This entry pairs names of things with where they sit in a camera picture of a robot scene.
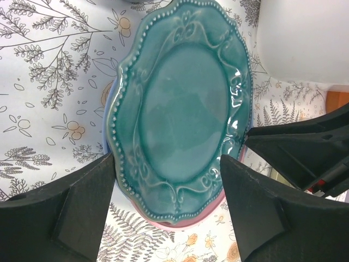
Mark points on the white plastic bin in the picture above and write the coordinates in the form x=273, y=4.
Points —
x=304, y=40

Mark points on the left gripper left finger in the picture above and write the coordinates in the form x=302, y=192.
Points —
x=62, y=220

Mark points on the orange plastic bin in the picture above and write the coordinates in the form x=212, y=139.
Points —
x=335, y=100

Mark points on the pink plate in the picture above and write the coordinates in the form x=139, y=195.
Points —
x=175, y=187

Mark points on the lavender blue plate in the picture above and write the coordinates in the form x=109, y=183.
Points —
x=113, y=101

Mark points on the teal embossed plate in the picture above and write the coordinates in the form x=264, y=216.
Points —
x=186, y=82

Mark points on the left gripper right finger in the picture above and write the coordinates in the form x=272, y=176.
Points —
x=274, y=222

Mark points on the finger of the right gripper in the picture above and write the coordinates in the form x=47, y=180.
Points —
x=311, y=155

